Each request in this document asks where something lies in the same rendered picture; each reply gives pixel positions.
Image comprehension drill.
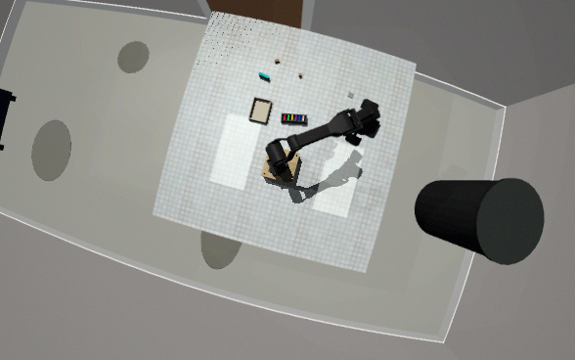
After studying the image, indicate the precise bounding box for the small teal block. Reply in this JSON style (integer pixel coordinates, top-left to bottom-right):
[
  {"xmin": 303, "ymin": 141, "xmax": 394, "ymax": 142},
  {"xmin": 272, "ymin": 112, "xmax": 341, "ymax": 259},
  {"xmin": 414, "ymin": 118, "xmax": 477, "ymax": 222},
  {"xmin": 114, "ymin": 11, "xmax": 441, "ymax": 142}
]
[{"xmin": 258, "ymin": 71, "xmax": 270, "ymax": 81}]

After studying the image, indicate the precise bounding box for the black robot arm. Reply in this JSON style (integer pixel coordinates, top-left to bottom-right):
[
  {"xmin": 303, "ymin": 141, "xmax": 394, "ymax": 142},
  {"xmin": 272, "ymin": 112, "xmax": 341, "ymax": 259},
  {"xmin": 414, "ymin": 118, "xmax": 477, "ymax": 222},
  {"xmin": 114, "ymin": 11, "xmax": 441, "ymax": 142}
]
[{"xmin": 265, "ymin": 104, "xmax": 380, "ymax": 176}]

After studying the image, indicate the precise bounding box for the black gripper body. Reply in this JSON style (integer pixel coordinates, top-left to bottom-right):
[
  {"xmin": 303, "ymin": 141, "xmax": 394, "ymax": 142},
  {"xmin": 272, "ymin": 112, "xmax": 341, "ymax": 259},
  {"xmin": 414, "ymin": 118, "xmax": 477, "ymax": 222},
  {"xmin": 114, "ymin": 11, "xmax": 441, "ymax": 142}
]
[{"xmin": 345, "ymin": 99, "xmax": 378, "ymax": 147}]

